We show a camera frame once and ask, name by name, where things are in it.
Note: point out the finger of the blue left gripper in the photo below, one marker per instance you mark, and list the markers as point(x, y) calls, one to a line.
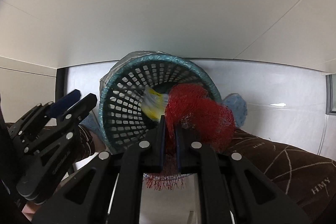
point(64, 103)

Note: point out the red mesh net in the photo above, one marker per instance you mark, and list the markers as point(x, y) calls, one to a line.
point(191, 108)

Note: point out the teal mesh trash bin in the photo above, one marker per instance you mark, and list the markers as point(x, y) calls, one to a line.
point(135, 93)

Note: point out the brown patterned trouser leg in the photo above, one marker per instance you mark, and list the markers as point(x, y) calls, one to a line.
point(307, 178)

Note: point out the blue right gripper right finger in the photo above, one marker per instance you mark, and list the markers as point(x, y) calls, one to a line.
point(182, 152)

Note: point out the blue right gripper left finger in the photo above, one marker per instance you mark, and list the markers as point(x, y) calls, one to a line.
point(160, 144)

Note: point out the yellow snack wrapper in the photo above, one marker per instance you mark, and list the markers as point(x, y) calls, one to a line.
point(154, 104)

